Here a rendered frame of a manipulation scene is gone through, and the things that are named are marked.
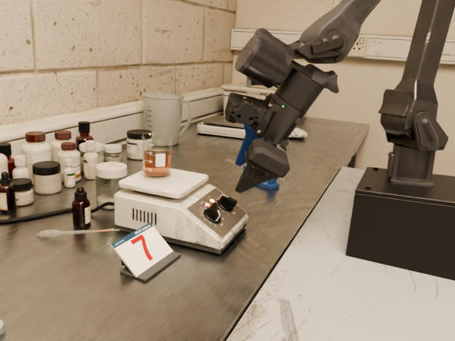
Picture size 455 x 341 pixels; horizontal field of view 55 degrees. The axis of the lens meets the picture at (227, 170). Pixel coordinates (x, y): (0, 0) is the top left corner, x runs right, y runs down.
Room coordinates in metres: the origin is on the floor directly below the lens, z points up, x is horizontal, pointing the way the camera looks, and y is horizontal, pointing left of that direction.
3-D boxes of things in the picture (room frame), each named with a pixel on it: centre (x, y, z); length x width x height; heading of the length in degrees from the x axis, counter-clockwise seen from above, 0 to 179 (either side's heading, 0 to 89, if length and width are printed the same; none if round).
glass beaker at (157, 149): (0.73, 0.13, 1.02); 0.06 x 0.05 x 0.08; 52
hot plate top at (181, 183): (0.71, 0.11, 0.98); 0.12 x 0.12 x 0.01; 69
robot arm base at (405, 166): (0.71, -0.31, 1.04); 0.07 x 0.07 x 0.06; 75
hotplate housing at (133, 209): (0.70, 0.08, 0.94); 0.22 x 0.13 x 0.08; 69
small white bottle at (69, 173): (0.88, 0.34, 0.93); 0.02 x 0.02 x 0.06
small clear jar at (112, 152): (1.05, 0.29, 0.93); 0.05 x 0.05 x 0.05
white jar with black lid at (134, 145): (1.15, 0.25, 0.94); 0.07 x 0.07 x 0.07
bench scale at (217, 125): (1.55, -0.03, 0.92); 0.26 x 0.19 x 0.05; 74
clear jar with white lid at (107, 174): (0.79, 0.22, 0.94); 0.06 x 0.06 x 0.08
